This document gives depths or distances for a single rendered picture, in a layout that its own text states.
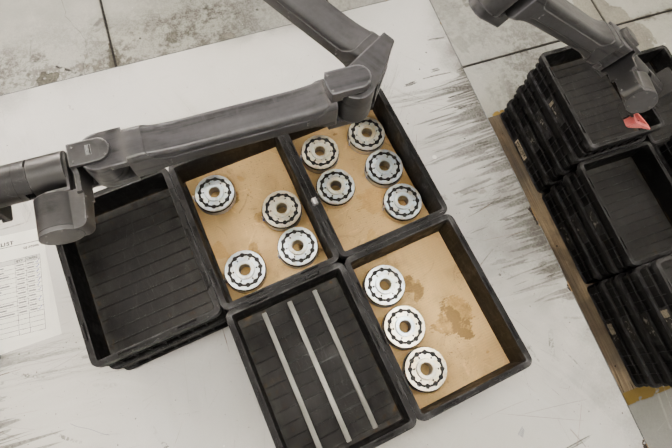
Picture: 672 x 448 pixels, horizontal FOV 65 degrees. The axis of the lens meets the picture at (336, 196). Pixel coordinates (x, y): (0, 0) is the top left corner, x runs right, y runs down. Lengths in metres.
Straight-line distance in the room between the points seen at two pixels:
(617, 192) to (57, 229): 1.90
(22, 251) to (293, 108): 1.09
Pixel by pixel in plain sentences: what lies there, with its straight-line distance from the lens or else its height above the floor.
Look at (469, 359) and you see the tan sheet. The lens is 1.40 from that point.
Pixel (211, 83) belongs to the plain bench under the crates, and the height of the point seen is 0.70.
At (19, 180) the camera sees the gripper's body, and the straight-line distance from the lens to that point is 0.84.
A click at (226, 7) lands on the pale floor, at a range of 2.85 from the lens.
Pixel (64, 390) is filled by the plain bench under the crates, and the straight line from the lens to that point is 1.59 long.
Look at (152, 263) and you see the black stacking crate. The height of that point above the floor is 0.83.
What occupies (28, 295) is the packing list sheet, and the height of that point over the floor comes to 0.70.
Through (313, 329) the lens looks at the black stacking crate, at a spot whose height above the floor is 0.83.
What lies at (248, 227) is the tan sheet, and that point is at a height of 0.83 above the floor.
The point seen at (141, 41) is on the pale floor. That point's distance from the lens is 2.80.
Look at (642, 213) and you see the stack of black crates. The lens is 2.25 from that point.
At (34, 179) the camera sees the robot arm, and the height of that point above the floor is 1.48.
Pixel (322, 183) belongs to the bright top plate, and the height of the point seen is 0.86.
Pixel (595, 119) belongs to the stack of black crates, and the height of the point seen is 0.49.
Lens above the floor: 2.17
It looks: 69 degrees down
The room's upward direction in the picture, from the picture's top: 9 degrees clockwise
